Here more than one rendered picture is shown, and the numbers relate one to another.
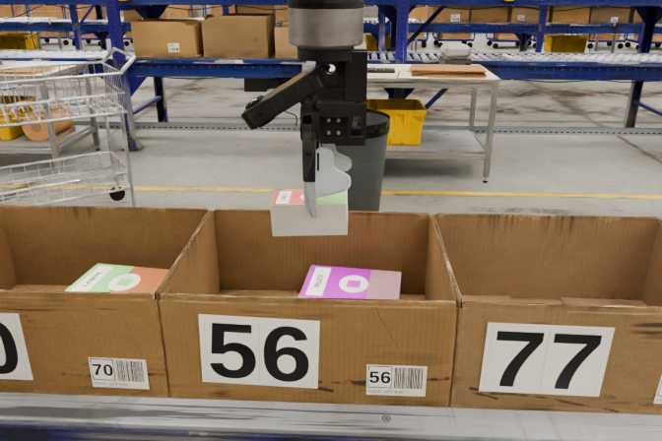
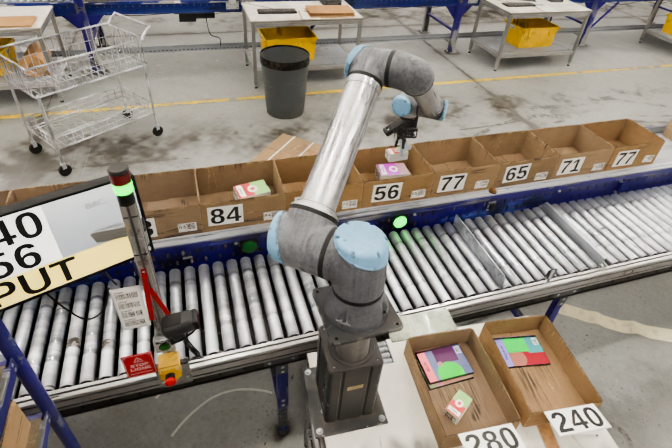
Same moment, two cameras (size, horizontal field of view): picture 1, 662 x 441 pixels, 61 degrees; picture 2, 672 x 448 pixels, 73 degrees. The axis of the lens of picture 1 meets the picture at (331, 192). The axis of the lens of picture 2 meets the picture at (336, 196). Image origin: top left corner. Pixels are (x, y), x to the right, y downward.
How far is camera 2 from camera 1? 171 cm
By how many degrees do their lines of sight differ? 26
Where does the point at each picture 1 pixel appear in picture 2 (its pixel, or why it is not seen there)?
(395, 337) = (419, 183)
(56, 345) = not seen: hidden behind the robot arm
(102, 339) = (347, 196)
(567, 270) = (447, 154)
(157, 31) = not seen: outside the picture
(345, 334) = (408, 184)
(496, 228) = (429, 145)
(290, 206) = (394, 154)
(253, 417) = (386, 208)
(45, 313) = not seen: hidden behind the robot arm
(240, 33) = not seen: outside the picture
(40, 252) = (285, 173)
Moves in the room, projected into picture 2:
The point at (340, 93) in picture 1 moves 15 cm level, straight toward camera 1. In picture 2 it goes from (410, 125) to (425, 141)
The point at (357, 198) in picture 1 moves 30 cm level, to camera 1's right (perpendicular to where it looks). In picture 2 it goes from (294, 103) to (322, 100)
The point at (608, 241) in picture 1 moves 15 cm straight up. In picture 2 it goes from (458, 144) to (464, 122)
